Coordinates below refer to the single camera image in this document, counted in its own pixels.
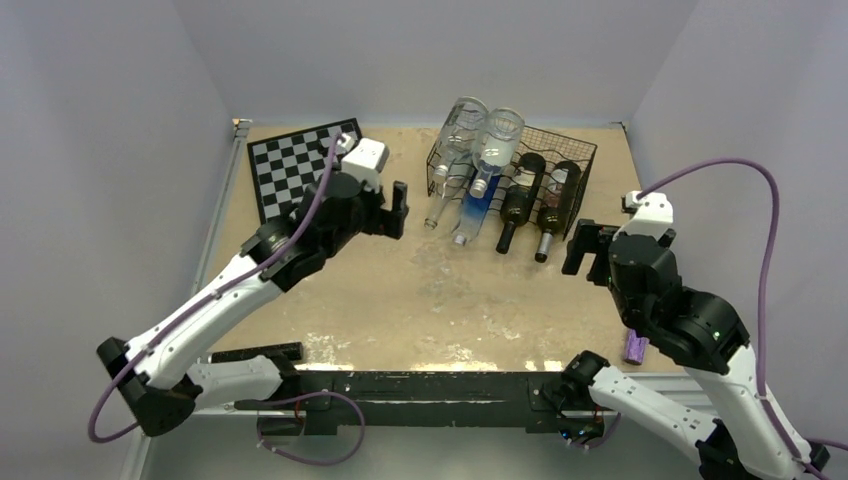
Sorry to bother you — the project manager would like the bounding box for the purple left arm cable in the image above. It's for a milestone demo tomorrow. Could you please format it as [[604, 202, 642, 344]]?
[[87, 132, 346, 444]]

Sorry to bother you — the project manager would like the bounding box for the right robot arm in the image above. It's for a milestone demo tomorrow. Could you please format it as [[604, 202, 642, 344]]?
[[558, 219, 830, 479]]

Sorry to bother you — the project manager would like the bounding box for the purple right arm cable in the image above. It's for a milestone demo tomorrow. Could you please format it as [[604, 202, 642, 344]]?
[[635, 157, 848, 480]]

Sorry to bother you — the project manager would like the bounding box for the blue rectangular glass bottle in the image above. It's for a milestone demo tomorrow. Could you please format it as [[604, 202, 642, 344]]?
[[452, 184, 497, 246]]

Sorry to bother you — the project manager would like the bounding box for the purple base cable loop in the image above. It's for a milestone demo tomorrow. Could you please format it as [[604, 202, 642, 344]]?
[[254, 390, 367, 467]]

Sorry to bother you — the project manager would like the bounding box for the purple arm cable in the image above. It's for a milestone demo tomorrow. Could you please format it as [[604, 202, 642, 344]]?
[[87, 132, 346, 444], [635, 157, 848, 480]]

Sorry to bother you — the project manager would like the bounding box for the purple glitter microphone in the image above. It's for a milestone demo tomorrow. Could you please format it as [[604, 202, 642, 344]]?
[[622, 329, 649, 366]]

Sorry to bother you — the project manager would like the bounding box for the clear glass bottle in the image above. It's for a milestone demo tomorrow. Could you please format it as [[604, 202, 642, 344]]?
[[424, 176, 467, 230]]

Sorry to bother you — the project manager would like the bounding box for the dark green wine bottle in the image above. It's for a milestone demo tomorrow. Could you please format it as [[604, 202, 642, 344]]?
[[496, 152, 546, 254]]

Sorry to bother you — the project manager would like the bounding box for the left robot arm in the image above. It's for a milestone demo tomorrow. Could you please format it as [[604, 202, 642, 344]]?
[[97, 171, 409, 437]]

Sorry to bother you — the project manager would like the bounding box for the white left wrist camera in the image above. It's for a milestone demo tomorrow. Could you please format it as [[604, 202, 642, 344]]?
[[336, 133, 390, 192]]

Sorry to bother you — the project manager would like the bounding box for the clear round flask bottle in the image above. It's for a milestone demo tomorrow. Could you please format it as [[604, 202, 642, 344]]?
[[469, 107, 525, 198]]

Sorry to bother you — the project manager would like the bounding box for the black white chessboard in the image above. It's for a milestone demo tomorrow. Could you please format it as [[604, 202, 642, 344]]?
[[247, 118, 362, 224]]

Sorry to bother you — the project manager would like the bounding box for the black wire wine rack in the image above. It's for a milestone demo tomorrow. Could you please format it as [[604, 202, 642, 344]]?
[[425, 97, 597, 261]]

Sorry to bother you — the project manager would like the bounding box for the round clear bottle silver cap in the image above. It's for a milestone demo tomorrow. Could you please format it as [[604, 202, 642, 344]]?
[[433, 96, 488, 183]]

